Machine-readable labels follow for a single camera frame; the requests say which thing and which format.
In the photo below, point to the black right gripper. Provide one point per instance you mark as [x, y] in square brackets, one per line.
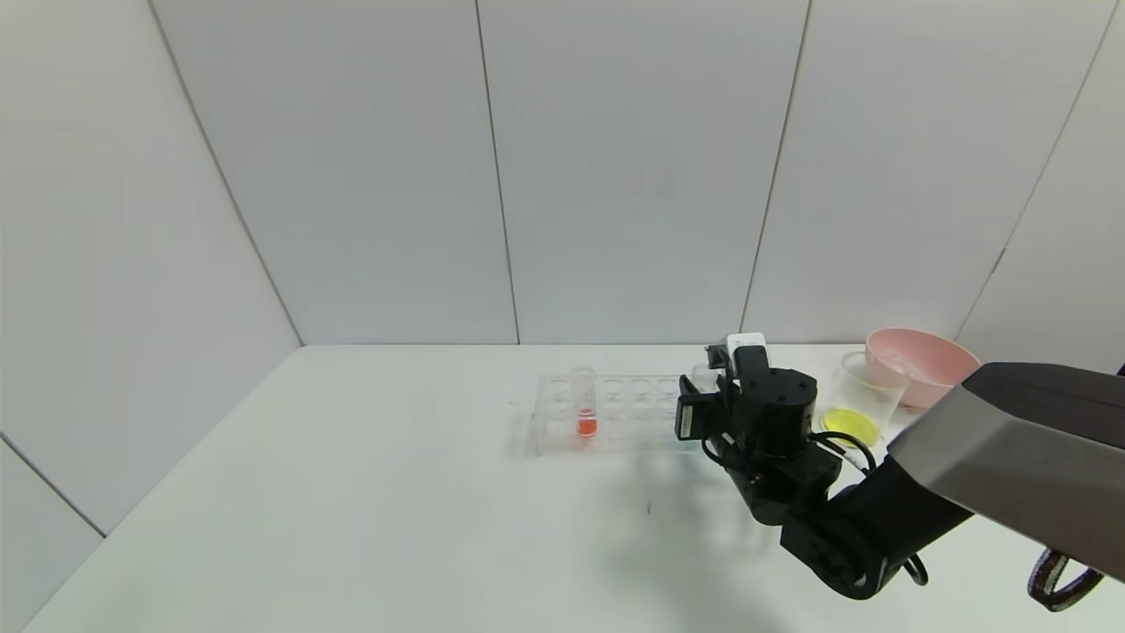
[689, 419]

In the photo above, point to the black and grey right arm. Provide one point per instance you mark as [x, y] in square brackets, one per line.
[879, 527]

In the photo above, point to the clear plastic test tube rack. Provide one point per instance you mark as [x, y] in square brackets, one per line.
[628, 431]

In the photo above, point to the clear plastic beaker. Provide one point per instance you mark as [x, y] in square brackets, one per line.
[866, 387]

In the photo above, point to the test tube with red pigment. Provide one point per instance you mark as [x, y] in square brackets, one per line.
[585, 422]

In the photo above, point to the pink plastic bowl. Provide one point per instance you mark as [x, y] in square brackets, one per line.
[923, 356]

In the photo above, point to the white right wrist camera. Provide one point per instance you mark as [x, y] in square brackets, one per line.
[747, 343]

